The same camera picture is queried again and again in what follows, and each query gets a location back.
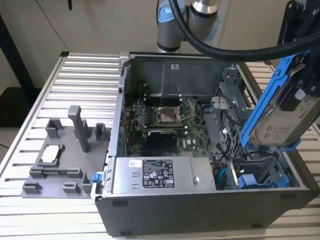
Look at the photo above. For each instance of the black box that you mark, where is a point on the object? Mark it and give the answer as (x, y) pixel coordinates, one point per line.
(15, 107)

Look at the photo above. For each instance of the silver CPU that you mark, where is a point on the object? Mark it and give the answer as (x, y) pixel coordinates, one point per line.
(50, 153)

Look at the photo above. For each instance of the blue disk carrier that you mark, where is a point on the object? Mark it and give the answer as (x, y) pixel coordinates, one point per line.
(248, 181)

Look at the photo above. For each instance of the hard disk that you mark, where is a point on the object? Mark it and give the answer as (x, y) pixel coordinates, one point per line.
(272, 125)

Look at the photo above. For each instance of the CPU socket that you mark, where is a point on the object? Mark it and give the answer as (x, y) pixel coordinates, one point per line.
(167, 117)

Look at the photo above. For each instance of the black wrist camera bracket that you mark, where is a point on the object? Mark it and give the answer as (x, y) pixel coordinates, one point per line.
(287, 22)

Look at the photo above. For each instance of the perforated metal disk bay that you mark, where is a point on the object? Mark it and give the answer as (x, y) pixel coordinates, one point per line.
(231, 135)

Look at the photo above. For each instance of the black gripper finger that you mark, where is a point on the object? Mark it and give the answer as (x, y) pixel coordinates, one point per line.
(297, 63)
(312, 80)

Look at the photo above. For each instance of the thin metal locking lever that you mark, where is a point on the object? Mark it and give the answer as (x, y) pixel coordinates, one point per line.
(152, 101)

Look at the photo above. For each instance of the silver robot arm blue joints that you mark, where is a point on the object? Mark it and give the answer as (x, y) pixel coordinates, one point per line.
(170, 32)

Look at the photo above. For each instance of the gray parts rack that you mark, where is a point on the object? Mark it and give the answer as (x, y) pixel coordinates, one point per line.
(72, 160)

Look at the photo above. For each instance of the silver metal bracket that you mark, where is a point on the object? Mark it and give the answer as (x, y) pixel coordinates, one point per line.
(221, 103)

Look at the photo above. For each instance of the black RAM sticks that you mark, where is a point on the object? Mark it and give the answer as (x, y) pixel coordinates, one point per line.
(163, 100)

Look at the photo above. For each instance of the black desk leg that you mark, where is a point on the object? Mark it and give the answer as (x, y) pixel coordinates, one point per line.
(17, 55)

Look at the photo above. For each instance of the black graphics card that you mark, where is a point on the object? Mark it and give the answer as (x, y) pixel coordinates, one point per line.
(162, 136)

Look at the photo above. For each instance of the silver power supply unit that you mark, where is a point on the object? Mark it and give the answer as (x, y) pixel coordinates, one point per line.
(125, 175)

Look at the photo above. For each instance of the blue case latch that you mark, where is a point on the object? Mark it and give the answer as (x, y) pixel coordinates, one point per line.
(97, 178)

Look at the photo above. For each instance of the green motherboard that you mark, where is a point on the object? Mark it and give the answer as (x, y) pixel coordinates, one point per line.
(195, 140)

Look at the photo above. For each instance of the black PC case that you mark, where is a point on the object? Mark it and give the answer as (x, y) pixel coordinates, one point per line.
(190, 215)

